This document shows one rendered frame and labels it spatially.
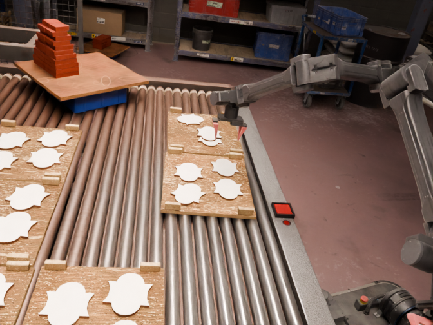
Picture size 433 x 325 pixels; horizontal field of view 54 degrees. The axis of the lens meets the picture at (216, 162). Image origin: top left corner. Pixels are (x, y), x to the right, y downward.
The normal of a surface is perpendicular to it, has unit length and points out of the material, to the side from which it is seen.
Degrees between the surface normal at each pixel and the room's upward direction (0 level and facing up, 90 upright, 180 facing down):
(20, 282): 0
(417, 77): 38
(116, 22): 90
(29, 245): 0
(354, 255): 0
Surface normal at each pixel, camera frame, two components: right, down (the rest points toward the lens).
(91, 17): 0.04, 0.53
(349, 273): 0.14, -0.85
